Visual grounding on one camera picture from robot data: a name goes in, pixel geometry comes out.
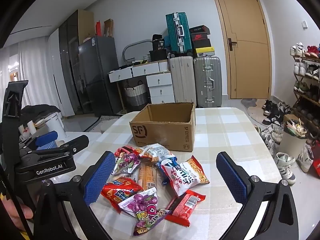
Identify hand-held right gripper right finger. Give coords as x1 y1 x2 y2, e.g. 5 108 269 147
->
216 152 300 240

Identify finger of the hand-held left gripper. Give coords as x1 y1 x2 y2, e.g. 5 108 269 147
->
37 135 89 157
20 131 58 154

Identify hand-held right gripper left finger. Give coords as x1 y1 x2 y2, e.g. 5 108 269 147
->
34 151 116 240

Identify red chips packet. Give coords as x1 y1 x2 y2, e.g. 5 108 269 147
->
101 176 144 212

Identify small purple candy packet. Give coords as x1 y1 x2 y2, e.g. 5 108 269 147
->
112 146 142 175

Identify white red noodle packet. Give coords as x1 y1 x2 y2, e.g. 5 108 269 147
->
161 155 210 197

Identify orange biscuit packet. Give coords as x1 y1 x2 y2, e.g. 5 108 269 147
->
137 162 159 192

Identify large purple candy packet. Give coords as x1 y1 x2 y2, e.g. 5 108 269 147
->
117 187 173 237

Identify red barcode wrapper bar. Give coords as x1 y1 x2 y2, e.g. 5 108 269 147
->
164 190 206 227

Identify clear silver snack packet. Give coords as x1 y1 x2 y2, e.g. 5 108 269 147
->
139 143 172 161

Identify blue cookie packet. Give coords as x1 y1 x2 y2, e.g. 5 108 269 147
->
156 155 177 185

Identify brown cardboard box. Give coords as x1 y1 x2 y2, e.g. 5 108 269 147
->
129 102 196 152

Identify person's left hand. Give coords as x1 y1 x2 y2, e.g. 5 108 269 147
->
6 200 34 230

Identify white electric kettle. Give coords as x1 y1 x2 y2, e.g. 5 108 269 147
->
41 112 68 140

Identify black jacket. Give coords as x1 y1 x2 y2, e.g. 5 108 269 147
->
20 105 62 125

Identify black white patterned rug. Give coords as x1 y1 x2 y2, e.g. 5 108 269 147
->
82 115 123 132

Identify beige plaid tablecloth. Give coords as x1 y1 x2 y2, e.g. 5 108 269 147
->
54 107 299 240

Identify beige trash bin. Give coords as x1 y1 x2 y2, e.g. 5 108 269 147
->
279 116 309 159

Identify beige irregular doormat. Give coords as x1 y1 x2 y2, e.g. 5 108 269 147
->
241 98 275 123

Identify dark grey refrigerator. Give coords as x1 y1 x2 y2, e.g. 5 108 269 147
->
78 35 123 117

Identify pile of loose shoes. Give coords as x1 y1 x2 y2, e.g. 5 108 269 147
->
254 99 314 185

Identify woven laundry basket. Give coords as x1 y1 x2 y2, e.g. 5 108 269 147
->
124 81 150 112

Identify white curtain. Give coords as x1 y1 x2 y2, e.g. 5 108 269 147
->
0 36 54 110

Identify glass door cabinet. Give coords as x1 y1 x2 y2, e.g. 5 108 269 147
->
59 9 94 117

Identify small cardboard box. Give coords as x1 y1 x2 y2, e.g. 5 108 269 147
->
282 114 304 125

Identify dark red bag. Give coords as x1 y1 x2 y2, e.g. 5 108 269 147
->
310 155 320 178

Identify silver suitcase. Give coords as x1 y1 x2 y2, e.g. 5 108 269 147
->
194 56 222 108

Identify metal shoe rack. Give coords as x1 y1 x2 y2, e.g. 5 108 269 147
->
290 42 320 140

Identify white drawer desk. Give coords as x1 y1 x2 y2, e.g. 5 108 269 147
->
108 60 175 104

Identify beige suitcase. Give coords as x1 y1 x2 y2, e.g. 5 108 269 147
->
169 55 198 108

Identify white oval mirror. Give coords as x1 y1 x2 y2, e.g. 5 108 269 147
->
122 40 153 63

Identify flat cardboard carton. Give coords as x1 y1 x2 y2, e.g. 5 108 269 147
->
103 19 114 38

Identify black storage box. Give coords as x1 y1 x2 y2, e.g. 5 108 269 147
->
149 50 170 61

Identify yellow black shoe box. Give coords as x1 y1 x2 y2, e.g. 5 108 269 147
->
193 47 216 57

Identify rows of racked sneakers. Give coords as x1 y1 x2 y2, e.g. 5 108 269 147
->
290 42 320 120

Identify black bag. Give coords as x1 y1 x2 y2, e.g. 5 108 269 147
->
151 34 170 52

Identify plain black shoe box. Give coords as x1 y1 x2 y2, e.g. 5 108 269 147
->
191 39 212 49

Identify tan wooden door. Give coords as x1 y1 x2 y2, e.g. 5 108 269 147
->
210 0 272 100

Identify dark red shoe box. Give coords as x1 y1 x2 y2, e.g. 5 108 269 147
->
190 32 211 41

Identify teal suitcase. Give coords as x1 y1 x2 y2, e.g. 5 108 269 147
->
165 12 193 54

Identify black red-striped shoe box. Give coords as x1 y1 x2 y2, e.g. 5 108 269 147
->
189 25 210 33

